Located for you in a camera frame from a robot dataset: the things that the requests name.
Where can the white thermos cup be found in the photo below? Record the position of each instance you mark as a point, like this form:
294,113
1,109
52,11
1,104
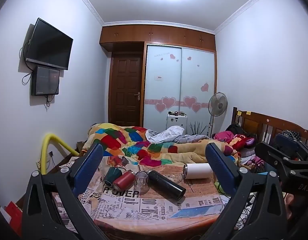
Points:
199,171

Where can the black thermos cup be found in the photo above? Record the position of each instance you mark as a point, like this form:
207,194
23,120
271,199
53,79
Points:
166,185

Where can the clear glass dish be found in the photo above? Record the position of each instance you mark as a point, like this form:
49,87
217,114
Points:
175,178

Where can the pink clothing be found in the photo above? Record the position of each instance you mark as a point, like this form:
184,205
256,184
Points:
224,137

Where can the red box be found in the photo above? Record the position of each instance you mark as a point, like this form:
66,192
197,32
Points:
14,217

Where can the wooden bed headboard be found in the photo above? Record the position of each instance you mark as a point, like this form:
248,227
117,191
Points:
261,122

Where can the small white cabinet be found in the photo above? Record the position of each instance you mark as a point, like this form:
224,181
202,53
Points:
177,123

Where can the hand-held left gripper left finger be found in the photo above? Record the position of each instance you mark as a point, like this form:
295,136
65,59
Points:
90,166

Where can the wall socket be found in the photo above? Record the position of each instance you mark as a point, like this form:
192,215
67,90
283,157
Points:
51,154

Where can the yellow bent tube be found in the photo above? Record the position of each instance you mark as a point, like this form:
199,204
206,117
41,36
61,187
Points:
45,152

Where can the colourful patchwork blanket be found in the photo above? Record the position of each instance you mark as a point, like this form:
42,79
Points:
134,145

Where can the brown wooden door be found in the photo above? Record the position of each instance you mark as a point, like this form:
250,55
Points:
125,90

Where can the newspaper print tablecloth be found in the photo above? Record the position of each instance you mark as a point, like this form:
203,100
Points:
144,210

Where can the standing electric fan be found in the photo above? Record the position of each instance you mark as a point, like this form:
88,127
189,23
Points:
218,104

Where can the small wall mounted monitor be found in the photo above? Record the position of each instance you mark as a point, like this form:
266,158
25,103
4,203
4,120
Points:
45,80

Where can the wooden overhead cabinet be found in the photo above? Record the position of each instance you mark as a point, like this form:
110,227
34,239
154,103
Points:
156,33

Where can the red cup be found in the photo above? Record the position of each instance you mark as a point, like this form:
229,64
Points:
124,180

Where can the grey white crumpled cloth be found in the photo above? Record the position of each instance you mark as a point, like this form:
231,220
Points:
166,135

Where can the black bag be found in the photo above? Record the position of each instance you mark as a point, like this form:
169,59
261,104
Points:
235,129

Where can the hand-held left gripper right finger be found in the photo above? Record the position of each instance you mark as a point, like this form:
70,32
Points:
220,166

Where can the heart sticker sliding wardrobe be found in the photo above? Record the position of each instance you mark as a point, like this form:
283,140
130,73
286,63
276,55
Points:
180,80

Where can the dark green cup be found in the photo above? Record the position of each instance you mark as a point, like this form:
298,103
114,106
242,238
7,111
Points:
111,176

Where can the black dotted cloth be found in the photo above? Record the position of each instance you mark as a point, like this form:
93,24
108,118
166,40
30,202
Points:
291,134

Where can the person's right hand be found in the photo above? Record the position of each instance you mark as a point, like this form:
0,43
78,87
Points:
289,206

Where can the red plush toy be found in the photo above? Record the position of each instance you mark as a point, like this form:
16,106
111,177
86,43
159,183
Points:
241,141

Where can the clear glass cup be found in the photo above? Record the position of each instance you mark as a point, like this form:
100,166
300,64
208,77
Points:
141,181

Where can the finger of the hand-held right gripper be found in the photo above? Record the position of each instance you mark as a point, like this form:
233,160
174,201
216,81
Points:
288,141
271,153

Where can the wall mounted black television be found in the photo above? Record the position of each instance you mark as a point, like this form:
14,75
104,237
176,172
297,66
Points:
50,45

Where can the dry twig bundle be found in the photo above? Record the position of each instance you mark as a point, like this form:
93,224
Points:
197,129

